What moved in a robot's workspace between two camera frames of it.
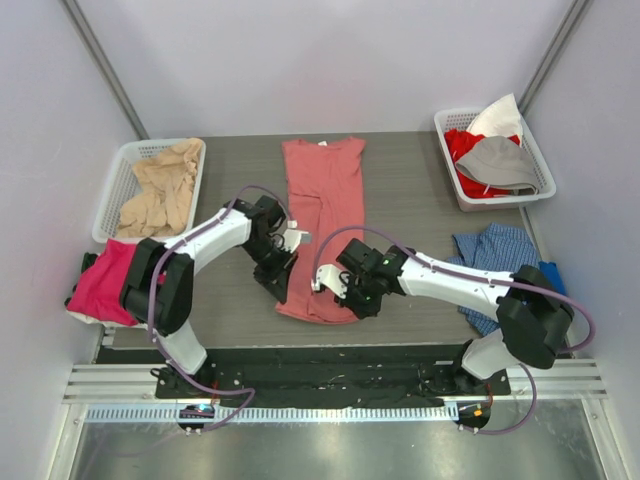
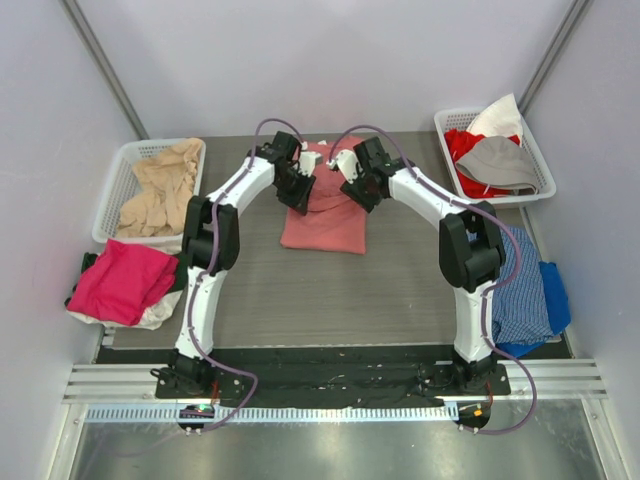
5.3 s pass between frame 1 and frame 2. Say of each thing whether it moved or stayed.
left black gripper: moved
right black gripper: moved
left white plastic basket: stayed
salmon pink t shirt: moved
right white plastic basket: stayed
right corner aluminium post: stayed
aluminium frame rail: stayed
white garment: stayed
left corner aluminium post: stayed
